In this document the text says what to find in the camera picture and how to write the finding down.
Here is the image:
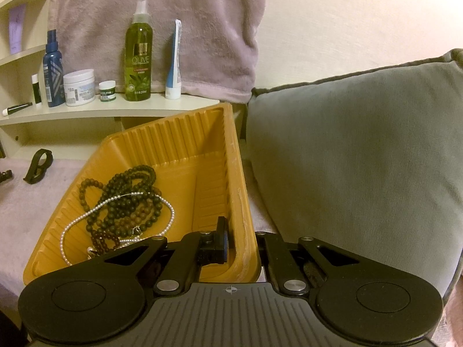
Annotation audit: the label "orange ribbed plastic tray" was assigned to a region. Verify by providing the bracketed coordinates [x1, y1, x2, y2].
[23, 103, 260, 284]

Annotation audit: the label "dark wooden bead necklace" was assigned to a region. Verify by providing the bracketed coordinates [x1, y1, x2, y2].
[78, 164, 165, 254]

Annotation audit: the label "white pearl necklace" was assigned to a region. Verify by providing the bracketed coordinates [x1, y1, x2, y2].
[59, 190, 176, 267]

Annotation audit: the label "black wristband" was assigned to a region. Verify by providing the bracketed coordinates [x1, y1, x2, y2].
[23, 149, 53, 185]

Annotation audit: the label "black cylinder case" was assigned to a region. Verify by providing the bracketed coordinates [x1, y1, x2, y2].
[0, 169, 14, 183]

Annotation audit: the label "grey-green cushion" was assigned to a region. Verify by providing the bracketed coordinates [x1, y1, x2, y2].
[246, 49, 462, 298]

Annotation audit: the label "white blue tube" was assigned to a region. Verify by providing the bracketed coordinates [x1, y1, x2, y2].
[165, 19, 182, 100]

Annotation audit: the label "cream corner shelf unit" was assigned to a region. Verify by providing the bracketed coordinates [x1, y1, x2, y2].
[1, 0, 215, 159]

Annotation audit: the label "small green-lidded jar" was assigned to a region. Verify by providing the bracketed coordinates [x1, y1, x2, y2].
[98, 80, 116, 102]

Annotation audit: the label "mauve fleece bed cover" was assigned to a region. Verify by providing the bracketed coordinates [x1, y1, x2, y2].
[1, 158, 85, 300]

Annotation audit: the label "white cream jar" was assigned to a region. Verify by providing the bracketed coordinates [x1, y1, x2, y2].
[64, 69, 95, 107]

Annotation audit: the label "green olive spray bottle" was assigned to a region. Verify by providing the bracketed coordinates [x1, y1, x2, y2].
[124, 0, 153, 102]

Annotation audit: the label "mauve fleece hanging blanket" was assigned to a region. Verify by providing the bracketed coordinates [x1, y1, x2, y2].
[48, 0, 267, 104]

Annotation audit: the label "blue spray bottle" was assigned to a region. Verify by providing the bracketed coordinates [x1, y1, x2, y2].
[43, 29, 65, 107]

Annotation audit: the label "small black white stick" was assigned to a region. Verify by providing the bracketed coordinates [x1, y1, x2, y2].
[31, 74, 42, 106]

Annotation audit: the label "purple lotion tube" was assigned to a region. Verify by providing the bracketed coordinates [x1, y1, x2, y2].
[9, 3, 27, 55]

